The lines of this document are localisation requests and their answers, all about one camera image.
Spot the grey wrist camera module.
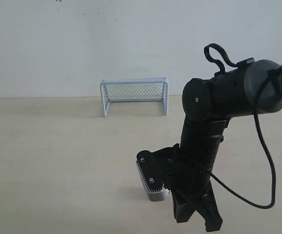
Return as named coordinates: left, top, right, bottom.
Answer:
left=136, top=150, right=169, bottom=202

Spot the white miniature soccer goal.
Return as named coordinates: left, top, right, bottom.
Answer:
left=100, top=77, right=169, bottom=117

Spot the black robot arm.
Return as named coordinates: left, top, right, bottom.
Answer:
left=163, top=59, right=282, bottom=232

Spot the black cable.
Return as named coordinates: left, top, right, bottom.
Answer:
left=204, top=43, right=282, bottom=209

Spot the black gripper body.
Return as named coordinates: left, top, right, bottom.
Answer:
left=162, top=143, right=215, bottom=200

